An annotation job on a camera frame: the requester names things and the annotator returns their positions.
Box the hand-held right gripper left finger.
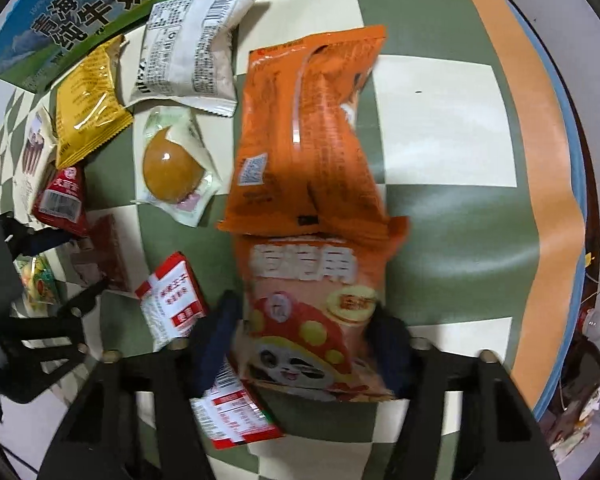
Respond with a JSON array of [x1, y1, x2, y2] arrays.
[[40, 290, 243, 480]]

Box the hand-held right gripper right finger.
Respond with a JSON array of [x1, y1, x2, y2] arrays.
[[367, 309, 563, 480]]

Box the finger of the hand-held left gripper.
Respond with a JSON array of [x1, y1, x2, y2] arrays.
[[0, 276, 110, 406], [1, 215, 67, 262]]

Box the panda print snack packet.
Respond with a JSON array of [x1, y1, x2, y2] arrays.
[[227, 232, 396, 403]]

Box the printed cardboard milk box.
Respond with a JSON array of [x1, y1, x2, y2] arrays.
[[0, 0, 316, 93]]

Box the colourful candy packet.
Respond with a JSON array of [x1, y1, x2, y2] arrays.
[[14, 254, 62, 311]]

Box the small red snack packet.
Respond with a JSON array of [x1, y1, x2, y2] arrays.
[[32, 164, 90, 238]]

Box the brown jerky packet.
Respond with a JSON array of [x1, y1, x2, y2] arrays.
[[72, 212, 133, 293]]

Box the red and white snack packet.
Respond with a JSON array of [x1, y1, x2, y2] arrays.
[[135, 252, 287, 453]]

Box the chocolate stick biscuit packet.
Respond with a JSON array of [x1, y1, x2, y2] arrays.
[[12, 107, 58, 221]]

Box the clear braised egg packet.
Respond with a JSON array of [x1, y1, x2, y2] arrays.
[[130, 106, 221, 228]]

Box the crinkled yellow snack packet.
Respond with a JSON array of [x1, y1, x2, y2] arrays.
[[55, 35, 134, 170]]

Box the orange snack packet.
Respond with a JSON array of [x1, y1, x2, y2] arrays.
[[216, 25, 411, 256]]

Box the white barcode snack packet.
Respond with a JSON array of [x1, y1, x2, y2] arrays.
[[125, 0, 263, 118]]

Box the blue bedsheet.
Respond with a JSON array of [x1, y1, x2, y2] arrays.
[[505, 2, 597, 413]]

